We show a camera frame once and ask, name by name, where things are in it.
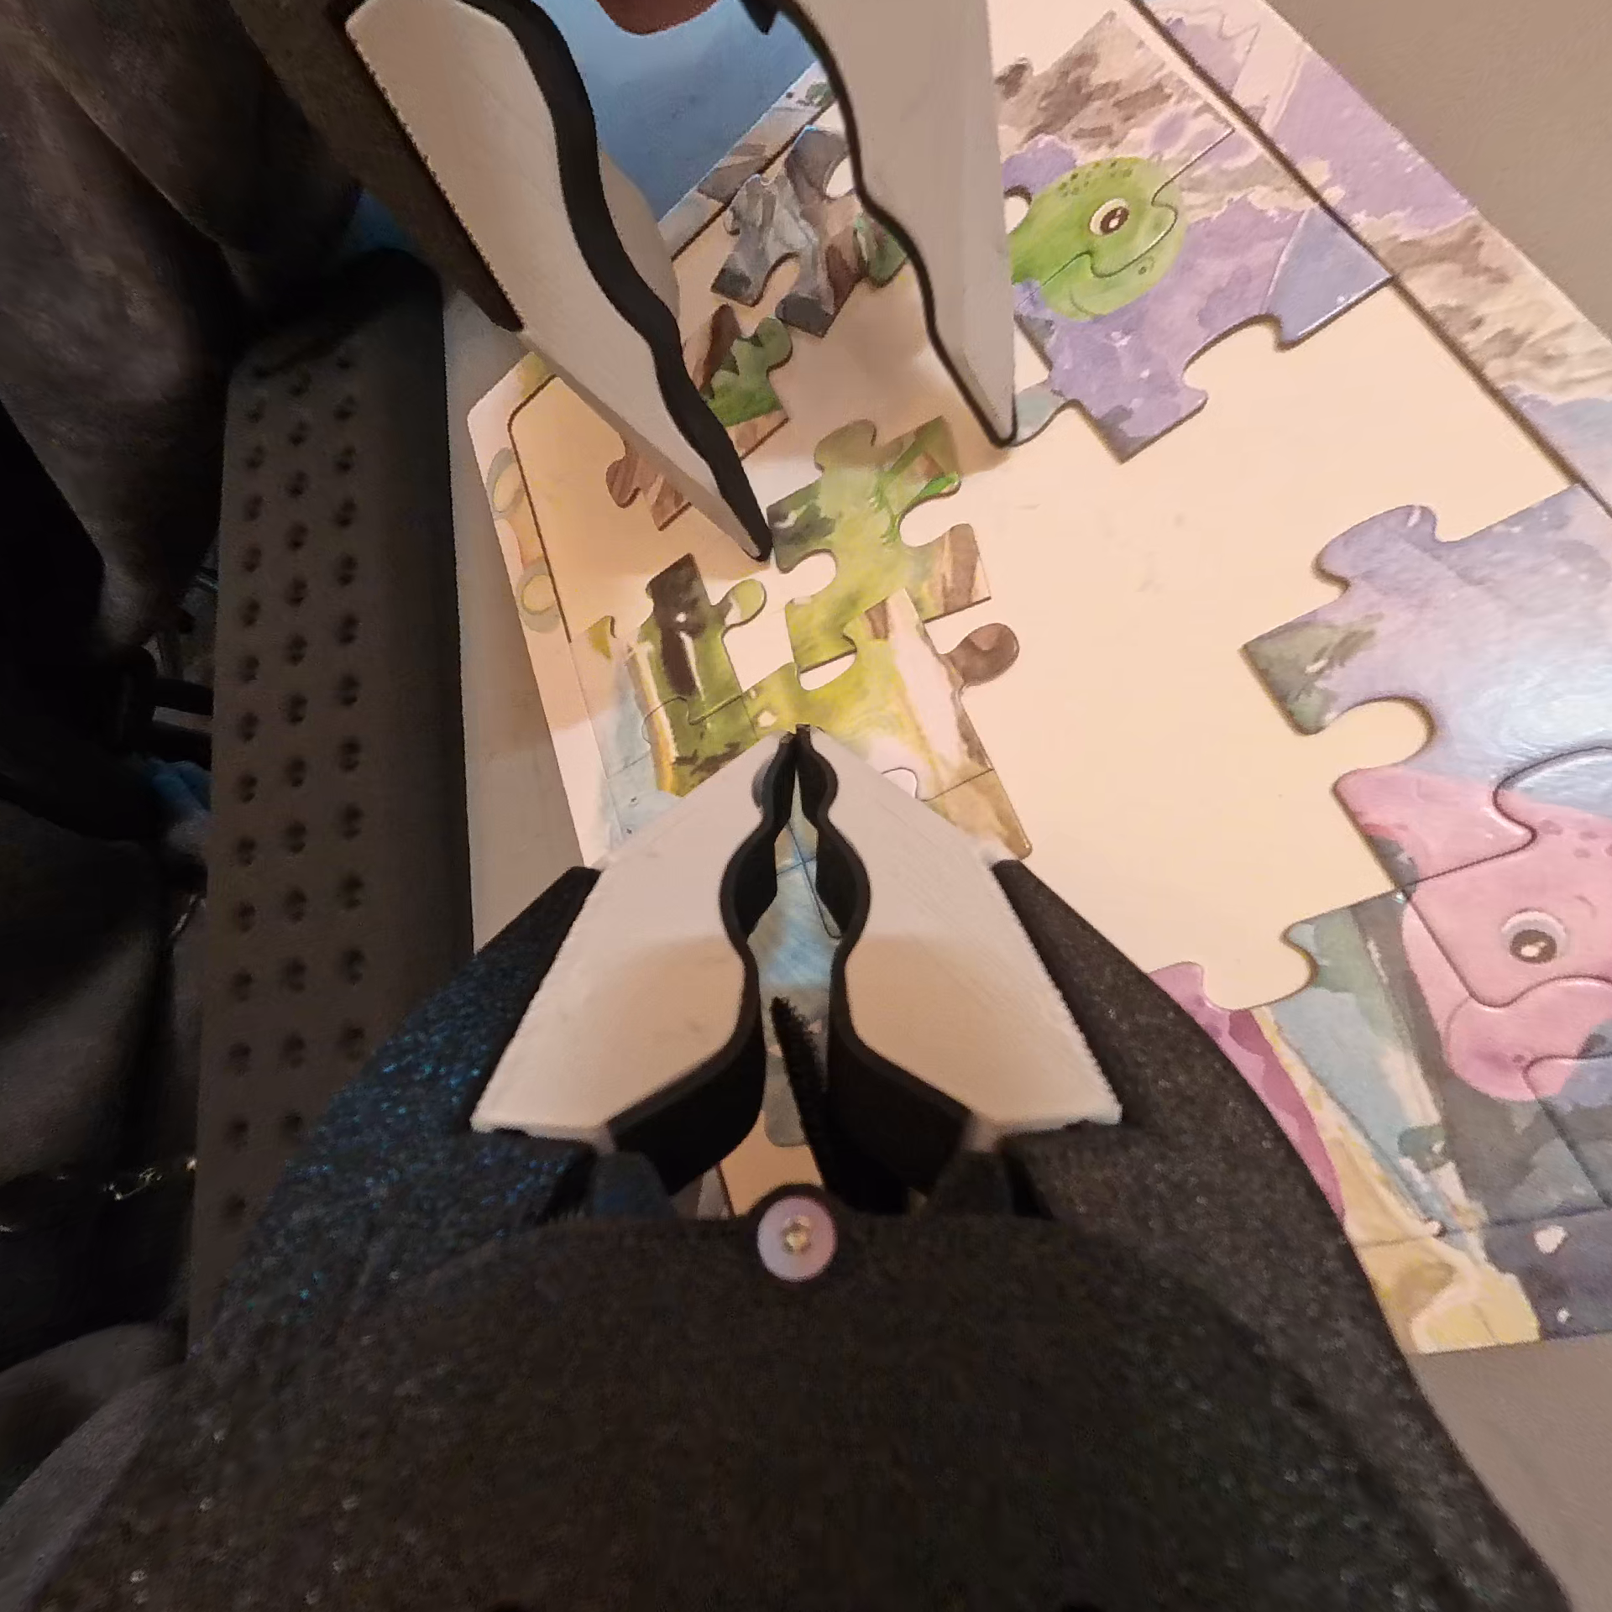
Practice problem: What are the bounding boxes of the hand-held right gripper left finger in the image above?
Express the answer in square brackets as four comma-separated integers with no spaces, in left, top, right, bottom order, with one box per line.
[473,733,801,1157]

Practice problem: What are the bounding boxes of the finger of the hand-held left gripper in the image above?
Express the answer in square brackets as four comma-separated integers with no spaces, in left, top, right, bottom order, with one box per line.
[753,0,1022,451]
[344,0,776,566]

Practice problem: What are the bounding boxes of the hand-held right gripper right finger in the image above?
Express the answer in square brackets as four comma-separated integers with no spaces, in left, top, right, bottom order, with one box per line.
[805,735,1123,1207]

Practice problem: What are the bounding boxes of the green dinosaur head puzzle piece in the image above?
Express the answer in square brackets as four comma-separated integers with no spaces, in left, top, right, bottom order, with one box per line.
[995,19,1398,465]

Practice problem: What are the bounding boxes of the green and brown puzzle piece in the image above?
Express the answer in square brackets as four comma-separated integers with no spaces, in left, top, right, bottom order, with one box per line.
[605,315,793,518]

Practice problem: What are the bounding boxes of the green grass puzzle piece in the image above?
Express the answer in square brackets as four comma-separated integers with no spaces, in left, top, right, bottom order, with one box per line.
[768,419,993,670]

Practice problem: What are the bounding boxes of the dinosaur puzzle tray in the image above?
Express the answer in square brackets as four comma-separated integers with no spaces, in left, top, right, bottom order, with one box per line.
[467,0,1612,1355]

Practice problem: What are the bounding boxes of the blue purple puzzle piece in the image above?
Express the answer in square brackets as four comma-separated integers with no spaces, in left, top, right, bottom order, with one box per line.
[1244,484,1612,883]

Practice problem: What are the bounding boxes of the grey desk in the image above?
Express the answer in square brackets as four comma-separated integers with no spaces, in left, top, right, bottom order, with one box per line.
[435,0,1612,1612]

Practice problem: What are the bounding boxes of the pink dinosaur head puzzle piece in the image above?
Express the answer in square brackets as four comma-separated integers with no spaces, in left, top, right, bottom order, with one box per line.
[1285,820,1612,1242]

